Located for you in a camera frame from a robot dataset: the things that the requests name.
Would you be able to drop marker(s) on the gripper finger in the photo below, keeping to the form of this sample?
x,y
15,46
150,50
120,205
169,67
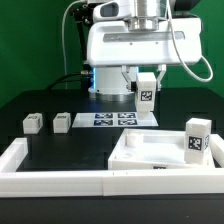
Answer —
x,y
161,72
129,74

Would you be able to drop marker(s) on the white square table top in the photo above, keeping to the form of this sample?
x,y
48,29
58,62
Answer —
x,y
152,149

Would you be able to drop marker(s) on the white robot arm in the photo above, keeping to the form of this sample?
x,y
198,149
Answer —
x,y
109,84

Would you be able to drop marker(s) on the white sheet with tags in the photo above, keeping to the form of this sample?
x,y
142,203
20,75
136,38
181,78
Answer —
x,y
113,119

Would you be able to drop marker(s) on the white U-shaped obstacle fence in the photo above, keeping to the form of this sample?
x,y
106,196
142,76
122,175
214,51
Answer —
x,y
101,183

